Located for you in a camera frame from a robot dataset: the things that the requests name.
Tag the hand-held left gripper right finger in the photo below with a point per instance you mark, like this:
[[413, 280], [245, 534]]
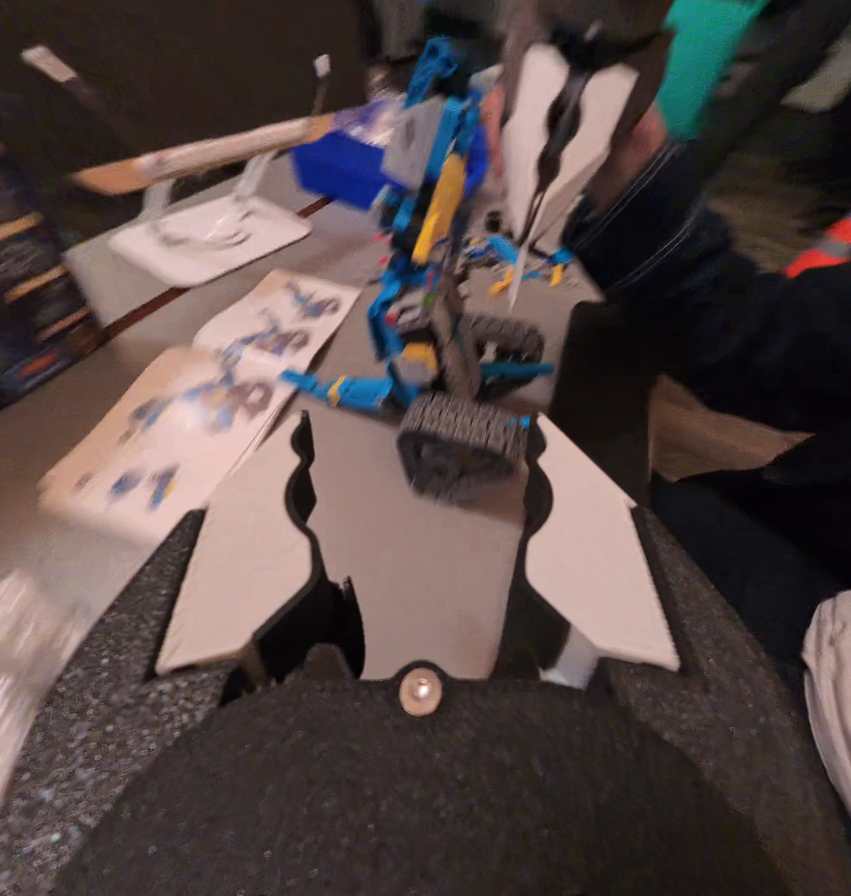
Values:
[[593, 560]]

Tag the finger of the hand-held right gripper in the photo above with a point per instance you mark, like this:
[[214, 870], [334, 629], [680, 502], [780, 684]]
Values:
[[593, 140], [530, 140]]

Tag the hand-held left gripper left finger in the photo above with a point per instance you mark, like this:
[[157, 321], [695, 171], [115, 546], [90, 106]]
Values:
[[243, 560]]

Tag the blue yellow toy robot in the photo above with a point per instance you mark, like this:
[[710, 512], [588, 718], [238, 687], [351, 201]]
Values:
[[439, 336]]

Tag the person's right hand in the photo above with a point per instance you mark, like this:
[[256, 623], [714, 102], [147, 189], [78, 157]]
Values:
[[642, 161]]

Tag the teal box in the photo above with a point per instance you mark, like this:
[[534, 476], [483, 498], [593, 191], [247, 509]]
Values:
[[705, 63]]

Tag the pile of small building parts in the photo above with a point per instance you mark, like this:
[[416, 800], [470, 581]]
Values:
[[495, 245]]

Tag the white instruction booklet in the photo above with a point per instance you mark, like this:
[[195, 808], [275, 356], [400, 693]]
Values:
[[187, 420]]

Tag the blue bin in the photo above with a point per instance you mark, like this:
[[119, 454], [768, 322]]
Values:
[[334, 168]]

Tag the clear plastic bag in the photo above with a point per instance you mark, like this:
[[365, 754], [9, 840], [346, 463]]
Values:
[[19, 665]]

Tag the orange traffic cone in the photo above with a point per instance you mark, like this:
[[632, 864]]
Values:
[[838, 238]]

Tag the person's denim jacket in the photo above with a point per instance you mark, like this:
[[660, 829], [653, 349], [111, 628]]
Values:
[[803, 364]]

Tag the person's white shirt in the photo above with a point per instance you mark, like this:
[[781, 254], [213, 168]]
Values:
[[845, 700]]

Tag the white stand base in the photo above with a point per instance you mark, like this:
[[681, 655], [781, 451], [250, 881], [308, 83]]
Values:
[[257, 238]]

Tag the wooden board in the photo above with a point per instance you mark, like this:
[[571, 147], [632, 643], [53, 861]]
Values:
[[208, 150]]

